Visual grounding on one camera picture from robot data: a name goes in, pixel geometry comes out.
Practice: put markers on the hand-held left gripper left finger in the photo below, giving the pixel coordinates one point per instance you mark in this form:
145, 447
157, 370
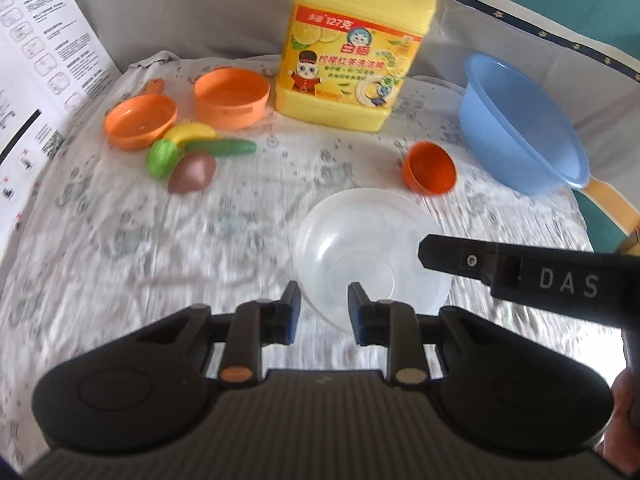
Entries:
293, 312

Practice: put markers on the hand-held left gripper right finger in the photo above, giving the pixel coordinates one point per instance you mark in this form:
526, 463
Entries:
355, 310

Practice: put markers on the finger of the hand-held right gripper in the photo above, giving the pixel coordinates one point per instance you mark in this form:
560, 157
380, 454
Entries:
460, 257

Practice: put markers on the clear plastic bowl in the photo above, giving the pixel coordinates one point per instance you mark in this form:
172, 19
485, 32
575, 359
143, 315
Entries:
360, 240

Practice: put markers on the person's right hand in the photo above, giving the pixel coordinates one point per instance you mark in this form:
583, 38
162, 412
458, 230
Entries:
620, 410

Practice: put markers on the teal cushion with yellow stripe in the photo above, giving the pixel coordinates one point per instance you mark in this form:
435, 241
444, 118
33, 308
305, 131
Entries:
612, 205

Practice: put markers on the small orange bowl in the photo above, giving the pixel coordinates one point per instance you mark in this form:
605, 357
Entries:
430, 170

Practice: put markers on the blue plastic basin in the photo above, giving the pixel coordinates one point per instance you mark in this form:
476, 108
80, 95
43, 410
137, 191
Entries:
520, 125

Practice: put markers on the white printed cloth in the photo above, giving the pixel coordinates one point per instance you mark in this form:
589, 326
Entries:
150, 250

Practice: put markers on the brown toy potato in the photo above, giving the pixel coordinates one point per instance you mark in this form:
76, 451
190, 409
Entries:
192, 172

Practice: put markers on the dark green toy cucumber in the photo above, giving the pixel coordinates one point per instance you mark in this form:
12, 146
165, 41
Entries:
222, 147

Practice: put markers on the light green toy vegetable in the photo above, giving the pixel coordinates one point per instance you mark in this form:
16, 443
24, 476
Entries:
161, 159

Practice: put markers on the orange toy pot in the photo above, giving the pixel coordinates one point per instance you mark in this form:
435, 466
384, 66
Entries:
227, 97

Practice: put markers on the yellow dish soap jug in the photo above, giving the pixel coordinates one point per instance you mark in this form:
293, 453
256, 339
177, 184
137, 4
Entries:
350, 55

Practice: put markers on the orange toy pan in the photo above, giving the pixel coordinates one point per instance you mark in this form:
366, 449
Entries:
137, 120

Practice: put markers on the white printed instruction sheet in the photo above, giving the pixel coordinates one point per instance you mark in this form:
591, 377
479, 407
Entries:
35, 60

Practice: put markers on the grey fabric rail star trim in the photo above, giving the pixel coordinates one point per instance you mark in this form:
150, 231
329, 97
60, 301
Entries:
525, 10

